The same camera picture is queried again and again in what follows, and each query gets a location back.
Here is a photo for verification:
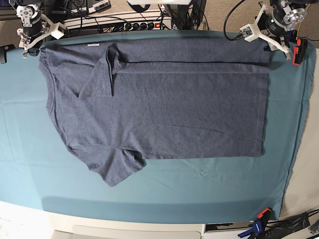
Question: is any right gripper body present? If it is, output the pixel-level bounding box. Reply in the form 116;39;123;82
17;13;54;59

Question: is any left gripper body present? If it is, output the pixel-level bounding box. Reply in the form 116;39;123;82
255;2;291;60

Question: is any blue-grey T-shirt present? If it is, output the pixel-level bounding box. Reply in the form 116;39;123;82
39;39;270;186

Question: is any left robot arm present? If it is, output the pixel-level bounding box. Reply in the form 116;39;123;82
255;0;318;51

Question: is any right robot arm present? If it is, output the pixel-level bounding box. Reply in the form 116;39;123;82
9;0;67;59

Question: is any orange black clamp top right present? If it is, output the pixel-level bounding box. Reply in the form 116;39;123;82
292;38;308;66

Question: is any orange black clamp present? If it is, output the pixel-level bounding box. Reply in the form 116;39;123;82
257;208;272;222
292;38;308;66

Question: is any orange black clamp bottom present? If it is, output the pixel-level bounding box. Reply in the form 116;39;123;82
257;208;272;222

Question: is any black plastic bag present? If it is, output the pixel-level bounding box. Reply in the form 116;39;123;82
263;210;319;239

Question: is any blue clamp bottom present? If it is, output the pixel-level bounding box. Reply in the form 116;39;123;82
238;221;263;238

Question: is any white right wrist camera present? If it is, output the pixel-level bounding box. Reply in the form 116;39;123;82
50;22;66;39

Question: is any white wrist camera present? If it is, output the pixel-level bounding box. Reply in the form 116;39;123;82
240;23;258;42
50;22;66;39

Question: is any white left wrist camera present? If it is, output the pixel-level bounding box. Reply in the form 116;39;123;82
240;23;258;42

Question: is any black power strip red switch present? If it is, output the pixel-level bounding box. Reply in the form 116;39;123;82
111;19;172;32

